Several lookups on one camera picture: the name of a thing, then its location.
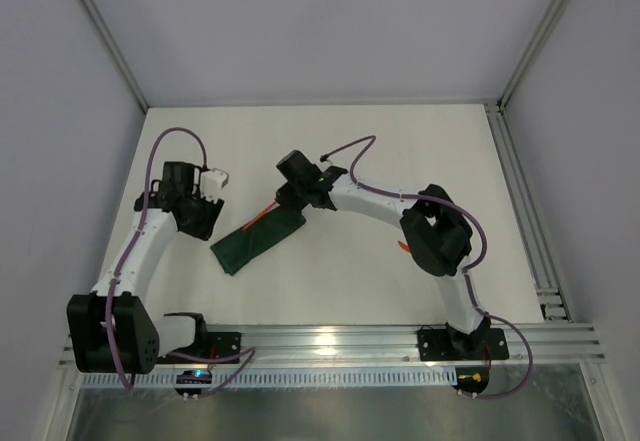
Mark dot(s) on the orange plastic fork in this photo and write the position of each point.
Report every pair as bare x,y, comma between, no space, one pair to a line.
272,205

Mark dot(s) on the slotted grey cable duct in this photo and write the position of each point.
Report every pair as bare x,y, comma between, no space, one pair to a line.
315,377

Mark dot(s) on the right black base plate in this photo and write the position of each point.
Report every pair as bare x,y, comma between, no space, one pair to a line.
442,345

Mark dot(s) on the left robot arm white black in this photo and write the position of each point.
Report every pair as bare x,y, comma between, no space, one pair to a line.
110,328

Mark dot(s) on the aluminium corner post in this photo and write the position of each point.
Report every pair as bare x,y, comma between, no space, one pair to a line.
541,34
99,25

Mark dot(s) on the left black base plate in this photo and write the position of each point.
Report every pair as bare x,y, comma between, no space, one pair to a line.
221,347

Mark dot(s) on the dark green cloth napkin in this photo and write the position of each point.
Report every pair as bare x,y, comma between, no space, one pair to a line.
240,247

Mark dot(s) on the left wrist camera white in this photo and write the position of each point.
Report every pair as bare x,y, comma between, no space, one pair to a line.
212,182

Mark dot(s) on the left black controller board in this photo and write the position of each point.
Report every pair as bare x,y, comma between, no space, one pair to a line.
191,384

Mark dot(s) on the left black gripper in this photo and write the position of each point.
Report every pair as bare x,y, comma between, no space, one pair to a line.
201,216

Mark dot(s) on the orange plastic knife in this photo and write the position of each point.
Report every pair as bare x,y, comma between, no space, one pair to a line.
404,246

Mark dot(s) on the right aluminium corner post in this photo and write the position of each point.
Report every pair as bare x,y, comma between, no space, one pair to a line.
541,34

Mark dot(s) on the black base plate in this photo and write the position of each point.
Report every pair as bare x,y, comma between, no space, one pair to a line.
221,347
442,345

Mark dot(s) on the aluminium front rail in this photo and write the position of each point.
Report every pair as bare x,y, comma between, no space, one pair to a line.
378,345

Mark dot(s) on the right black controller board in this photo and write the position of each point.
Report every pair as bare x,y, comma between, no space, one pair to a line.
471,381

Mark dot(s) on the black controller board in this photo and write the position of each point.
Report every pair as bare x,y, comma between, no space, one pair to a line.
471,381
191,384

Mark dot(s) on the right aluminium side rail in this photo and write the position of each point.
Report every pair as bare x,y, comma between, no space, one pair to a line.
553,304

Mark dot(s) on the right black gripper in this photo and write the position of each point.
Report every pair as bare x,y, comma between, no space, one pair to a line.
290,196

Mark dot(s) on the left aluminium corner post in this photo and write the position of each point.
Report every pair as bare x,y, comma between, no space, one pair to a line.
99,25

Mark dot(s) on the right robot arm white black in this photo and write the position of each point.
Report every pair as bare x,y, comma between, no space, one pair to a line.
436,233

